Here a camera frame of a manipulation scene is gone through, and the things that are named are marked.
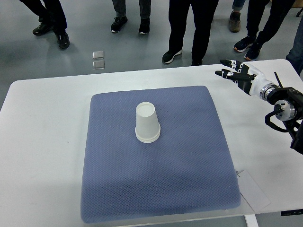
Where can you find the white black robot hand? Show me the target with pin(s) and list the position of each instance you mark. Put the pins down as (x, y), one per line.
(247, 77)

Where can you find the white paper cup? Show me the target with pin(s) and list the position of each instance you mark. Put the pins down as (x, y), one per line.
(149, 140)
(147, 124)

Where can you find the person in blue jeans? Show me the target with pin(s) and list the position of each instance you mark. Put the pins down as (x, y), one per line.
(295, 56)

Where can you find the person with blue orange sneakers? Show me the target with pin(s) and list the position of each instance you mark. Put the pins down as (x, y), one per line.
(255, 39)

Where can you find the blue textured cushion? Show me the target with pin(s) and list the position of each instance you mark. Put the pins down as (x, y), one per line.
(187, 169)

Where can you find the white paper tag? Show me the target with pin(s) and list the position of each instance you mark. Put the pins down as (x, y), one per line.
(251, 192)

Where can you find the white paper cup on cushion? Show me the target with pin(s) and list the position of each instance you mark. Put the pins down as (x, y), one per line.
(149, 140)

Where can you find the white table leg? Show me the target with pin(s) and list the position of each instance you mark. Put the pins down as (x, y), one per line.
(251, 221)

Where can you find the black table control panel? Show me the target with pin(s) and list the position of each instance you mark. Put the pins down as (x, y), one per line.
(291, 212)

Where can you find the person in grey trousers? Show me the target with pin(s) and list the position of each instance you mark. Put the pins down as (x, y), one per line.
(122, 14)

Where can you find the lower metal floor plate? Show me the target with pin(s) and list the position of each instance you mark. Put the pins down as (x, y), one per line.
(98, 64)

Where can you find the metal floor plate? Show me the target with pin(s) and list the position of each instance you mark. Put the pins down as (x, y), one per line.
(98, 64)
(98, 55)

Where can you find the upper metal floor plate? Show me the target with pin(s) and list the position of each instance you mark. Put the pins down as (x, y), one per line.
(98, 55)

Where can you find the person in black trousers left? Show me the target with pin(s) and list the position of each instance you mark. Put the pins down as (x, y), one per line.
(51, 18)

